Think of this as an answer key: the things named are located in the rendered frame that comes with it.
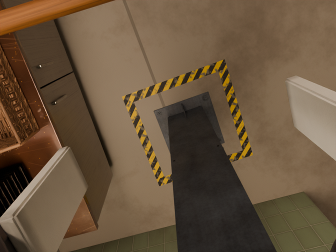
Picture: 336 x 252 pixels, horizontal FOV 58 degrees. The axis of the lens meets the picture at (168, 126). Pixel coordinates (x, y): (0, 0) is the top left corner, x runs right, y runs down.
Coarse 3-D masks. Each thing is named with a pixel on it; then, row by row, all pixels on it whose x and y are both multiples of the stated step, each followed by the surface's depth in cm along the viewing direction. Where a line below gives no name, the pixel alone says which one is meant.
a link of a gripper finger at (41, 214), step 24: (48, 168) 15; (72, 168) 17; (24, 192) 13; (48, 192) 14; (72, 192) 17; (24, 216) 12; (48, 216) 14; (72, 216) 16; (24, 240) 12; (48, 240) 13
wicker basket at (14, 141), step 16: (0, 48) 100; (0, 64) 98; (0, 80) 95; (16, 80) 104; (0, 96) 92; (16, 96) 102; (0, 112) 107; (16, 112) 98; (0, 128) 109; (16, 128) 96; (32, 128) 106; (0, 144) 104; (16, 144) 96
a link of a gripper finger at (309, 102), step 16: (288, 80) 16; (304, 80) 15; (288, 96) 17; (304, 96) 14; (320, 96) 13; (304, 112) 15; (320, 112) 13; (304, 128) 16; (320, 128) 14; (320, 144) 14
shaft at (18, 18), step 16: (32, 0) 40; (48, 0) 40; (64, 0) 40; (80, 0) 40; (96, 0) 40; (112, 0) 41; (0, 16) 40; (16, 16) 40; (32, 16) 40; (48, 16) 41; (0, 32) 41
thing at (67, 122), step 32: (0, 0) 98; (32, 32) 117; (32, 64) 109; (64, 64) 142; (32, 96) 107; (64, 96) 126; (64, 128) 121; (0, 160) 114; (32, 160) 114; (96, 160) 149; (96, 192) 137; (96, 224) 125
